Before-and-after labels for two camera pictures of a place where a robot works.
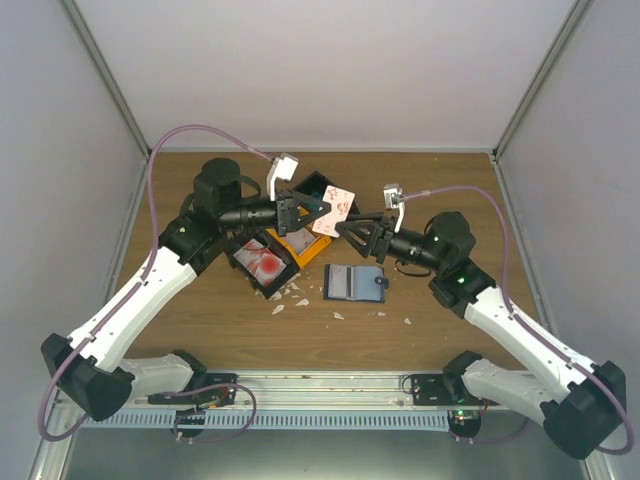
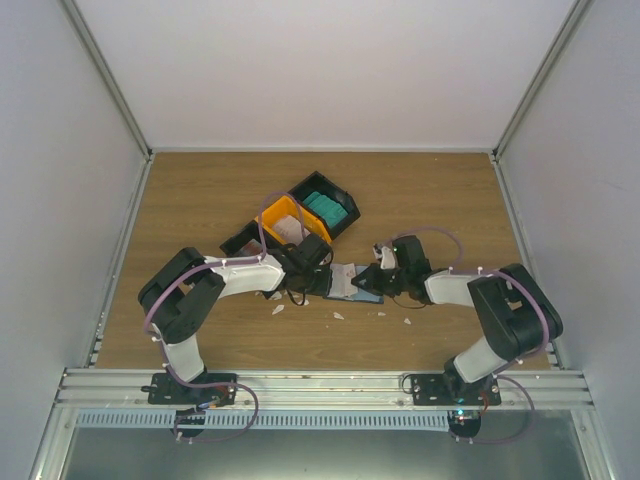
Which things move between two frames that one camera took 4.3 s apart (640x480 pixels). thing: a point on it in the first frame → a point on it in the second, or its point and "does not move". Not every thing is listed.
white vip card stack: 299,239 does not move
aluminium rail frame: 234,388 does not move
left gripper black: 288,218 → 321,290
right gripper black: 385,227 → 373,284
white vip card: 340,202 → 341,284
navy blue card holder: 355,283 does not move
